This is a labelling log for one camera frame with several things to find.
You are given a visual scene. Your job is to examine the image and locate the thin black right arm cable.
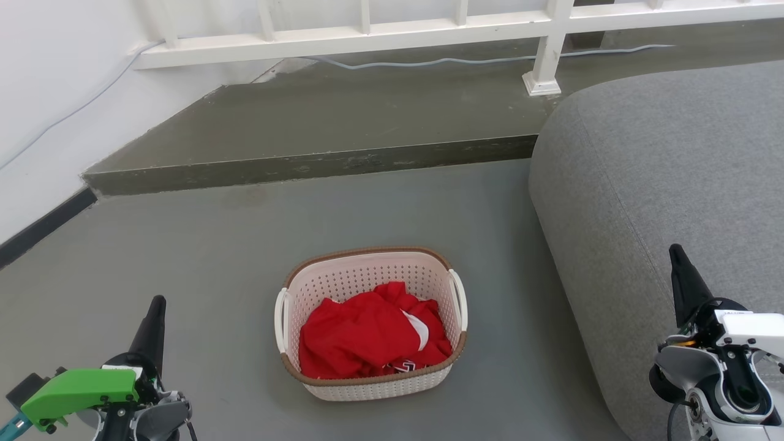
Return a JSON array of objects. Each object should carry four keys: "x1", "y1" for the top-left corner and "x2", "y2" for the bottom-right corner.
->
[{"x1": 666, "y1": 398, "x2": 693, "y2": 441}]

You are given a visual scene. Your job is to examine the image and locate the white perforated plastic laundry basket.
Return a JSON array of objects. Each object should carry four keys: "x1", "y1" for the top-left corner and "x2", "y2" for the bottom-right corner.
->
[{"x1": 274, "y1": 246, "x2": 469, "y2": 402}]

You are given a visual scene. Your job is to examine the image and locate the grey fabric sofa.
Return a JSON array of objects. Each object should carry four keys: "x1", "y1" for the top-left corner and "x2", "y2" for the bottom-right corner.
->
[{"x1": 528, "y1": 60, "x2": 784, "y2": 441}]

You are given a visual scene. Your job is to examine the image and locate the red and white jersey clothing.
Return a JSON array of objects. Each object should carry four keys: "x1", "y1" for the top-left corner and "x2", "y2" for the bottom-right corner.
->
[{"x1": 298, "y1": 281, "x2": 453, "y2": 380}]

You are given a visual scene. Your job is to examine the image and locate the black baseboard strip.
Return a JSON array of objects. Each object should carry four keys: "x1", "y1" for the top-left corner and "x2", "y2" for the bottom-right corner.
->
[{"x1": 0, "y1": 187, "x2": 99, "y2": 270}]

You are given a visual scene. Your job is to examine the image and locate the teal bracket piece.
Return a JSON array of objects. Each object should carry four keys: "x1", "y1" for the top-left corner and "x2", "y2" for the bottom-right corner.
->
[{"x1": 0, "y1": 413, "x2": 31, "y2": 437}]

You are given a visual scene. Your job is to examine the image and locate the thin white wall cable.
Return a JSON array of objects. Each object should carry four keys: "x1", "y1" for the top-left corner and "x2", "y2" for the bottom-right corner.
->
[{"x1": 0, "y1": 40, "x2": 164, "y2": 170}]

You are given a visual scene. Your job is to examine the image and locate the white and grey right gripper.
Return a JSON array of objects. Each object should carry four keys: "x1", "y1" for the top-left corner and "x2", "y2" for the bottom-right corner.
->
[{"x1": 648, "y1": 244, "x2": 784, "y2": 408}]

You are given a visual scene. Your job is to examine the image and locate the green and grey left gripper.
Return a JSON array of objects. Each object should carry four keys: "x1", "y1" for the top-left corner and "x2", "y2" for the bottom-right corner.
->
[{"x1": 20, "y1": 295, "x2": 192, "y2": 441}]

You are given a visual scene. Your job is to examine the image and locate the grey cable on platform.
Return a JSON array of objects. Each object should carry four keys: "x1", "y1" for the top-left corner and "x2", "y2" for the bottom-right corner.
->
[{"x1": 303, "y1": 43, "x2": 674, "y2": 70}]

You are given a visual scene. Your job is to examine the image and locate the white wooden railing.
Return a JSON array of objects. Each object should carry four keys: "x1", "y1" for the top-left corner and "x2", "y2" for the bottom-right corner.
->
[{"x1": 132, "y1": 0, "x2": 784, "y2": 97}]

